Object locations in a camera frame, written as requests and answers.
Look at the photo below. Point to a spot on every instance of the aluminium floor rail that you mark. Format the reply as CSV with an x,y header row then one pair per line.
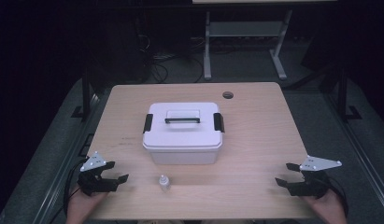
x,y
65,161
361,155

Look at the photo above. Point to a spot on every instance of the person's right hand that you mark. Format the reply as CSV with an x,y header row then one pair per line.
x,y
329,208

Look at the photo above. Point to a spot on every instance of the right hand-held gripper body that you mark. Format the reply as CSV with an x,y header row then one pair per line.
x,y
311,186

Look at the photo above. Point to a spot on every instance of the small clear plastic object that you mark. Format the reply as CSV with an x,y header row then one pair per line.
x,y
164,184

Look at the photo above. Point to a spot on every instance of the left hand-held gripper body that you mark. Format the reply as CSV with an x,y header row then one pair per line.
x,y
93,183

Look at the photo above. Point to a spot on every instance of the white plastic storage box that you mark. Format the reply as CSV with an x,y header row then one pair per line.
x,y
183,157

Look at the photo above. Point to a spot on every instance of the person's left hand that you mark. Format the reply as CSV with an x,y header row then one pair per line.
x,y
82,208

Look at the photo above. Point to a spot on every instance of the black metal stand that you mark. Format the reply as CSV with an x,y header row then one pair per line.
x,y
343,93
86,93

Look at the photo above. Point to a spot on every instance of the round dark table grommet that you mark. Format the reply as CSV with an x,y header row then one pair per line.
x,y
227,95

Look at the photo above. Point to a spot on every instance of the grey metal table frame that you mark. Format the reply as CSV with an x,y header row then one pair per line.
x,y
244,29

